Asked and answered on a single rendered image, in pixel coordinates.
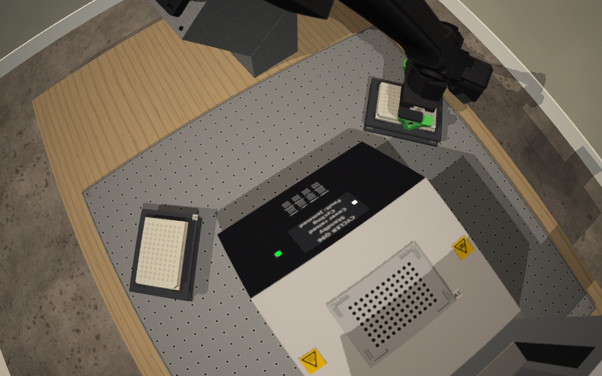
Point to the white well pcr plate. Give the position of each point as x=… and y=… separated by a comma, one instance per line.
x=161, y=253

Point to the cream well plate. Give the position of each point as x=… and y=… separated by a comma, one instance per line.
x=388, y=105

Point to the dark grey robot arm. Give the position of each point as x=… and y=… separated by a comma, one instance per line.
x=412, y=24

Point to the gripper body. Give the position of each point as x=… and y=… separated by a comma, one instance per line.
x=411, y=90

